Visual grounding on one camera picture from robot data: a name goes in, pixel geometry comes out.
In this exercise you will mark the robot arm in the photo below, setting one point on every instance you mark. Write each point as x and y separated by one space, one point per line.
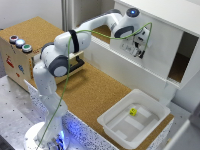
50 88

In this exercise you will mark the wooden drawer box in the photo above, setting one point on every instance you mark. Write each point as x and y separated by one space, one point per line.
31 31

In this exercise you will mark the blue button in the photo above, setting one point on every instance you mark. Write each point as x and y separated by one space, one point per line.
20 42

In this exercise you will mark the white sliding door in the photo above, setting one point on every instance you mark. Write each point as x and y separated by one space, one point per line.
165 50

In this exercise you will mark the white cabinet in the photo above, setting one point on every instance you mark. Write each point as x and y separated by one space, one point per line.
166 15

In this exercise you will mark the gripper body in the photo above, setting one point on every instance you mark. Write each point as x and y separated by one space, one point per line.
141 36

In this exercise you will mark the green button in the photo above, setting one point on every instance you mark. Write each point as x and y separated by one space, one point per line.
26 47

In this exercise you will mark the white plastic box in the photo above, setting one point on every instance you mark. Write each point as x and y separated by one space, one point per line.
133 128

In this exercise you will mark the yellow block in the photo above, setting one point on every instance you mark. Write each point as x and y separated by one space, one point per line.
133 111

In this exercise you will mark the red button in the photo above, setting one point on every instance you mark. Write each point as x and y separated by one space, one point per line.
13 38

